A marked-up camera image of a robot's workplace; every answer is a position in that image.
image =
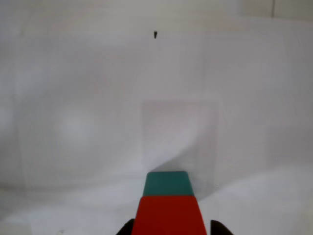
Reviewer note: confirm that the blue-green cube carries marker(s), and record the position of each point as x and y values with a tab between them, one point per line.
167	183

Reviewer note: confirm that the red cube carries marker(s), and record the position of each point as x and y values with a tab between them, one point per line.
168	215

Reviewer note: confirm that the white paper sheet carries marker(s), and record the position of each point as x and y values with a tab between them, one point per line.
73	110

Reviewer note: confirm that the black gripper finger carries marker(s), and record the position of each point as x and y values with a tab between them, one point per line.
127	230
218	230

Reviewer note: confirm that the small black speck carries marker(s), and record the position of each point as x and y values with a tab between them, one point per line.
155	34

